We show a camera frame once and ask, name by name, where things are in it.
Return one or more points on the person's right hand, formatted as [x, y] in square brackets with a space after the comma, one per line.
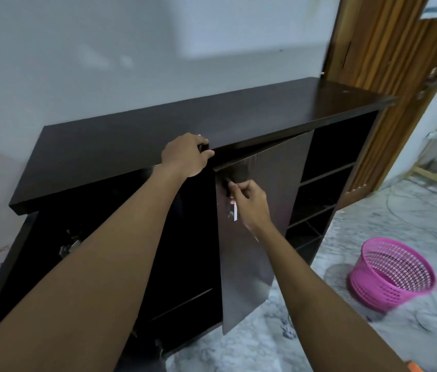
[253, 205]

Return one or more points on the person's left hand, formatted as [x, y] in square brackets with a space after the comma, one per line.
[185, 156]

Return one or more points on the dark wooden cabinet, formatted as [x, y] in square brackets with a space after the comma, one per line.
[164, 127]

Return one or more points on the dark wooden cabinet door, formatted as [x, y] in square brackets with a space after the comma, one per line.
[28, 267]
[269, 166]

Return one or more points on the person's left forearm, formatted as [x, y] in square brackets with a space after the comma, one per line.
[86, 275]

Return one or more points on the person's right forearm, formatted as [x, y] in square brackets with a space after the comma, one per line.
[311, 298]

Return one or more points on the silver metal cabinet hinge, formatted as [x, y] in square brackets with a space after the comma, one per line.
[69, 247]

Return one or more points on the pink plastic waste basket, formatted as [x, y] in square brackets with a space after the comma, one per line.
[377, 290]

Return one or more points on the light wooden rack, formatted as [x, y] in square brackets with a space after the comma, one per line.
[435, 178]

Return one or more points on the brown wooden room door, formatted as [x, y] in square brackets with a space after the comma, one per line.
[389, 54]

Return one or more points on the metal room door lock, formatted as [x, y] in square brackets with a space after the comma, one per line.
[431, 81]

